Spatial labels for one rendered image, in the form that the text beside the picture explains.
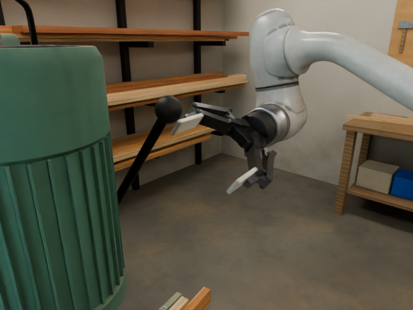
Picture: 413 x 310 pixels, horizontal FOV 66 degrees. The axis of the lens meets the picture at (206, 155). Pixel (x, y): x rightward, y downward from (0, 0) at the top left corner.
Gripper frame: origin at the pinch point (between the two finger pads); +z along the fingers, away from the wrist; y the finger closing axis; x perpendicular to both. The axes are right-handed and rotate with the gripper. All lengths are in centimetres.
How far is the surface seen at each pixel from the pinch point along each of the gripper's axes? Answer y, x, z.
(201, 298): -17.5, -35.9, -8.1
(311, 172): -23, -137, -310
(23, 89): 7.2, 11.7, 27.5
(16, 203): 2.5, 3.2, 29.3
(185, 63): 161, -121, -258
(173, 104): 3.9, 9.6, 10.7
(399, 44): 6, 15, -299
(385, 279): -102, -90, -170
